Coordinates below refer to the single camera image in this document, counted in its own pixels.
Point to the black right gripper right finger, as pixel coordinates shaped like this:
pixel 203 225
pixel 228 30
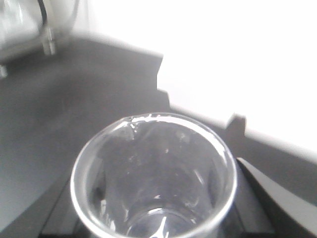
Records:
pixel 264 209

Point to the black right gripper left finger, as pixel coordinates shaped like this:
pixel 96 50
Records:
pixel 63 221

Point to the clear glass beaker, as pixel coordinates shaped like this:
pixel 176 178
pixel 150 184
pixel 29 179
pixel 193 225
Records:
pixel 155 175

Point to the metal fixture with legs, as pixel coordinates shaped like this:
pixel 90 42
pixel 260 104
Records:
pixel 30 25

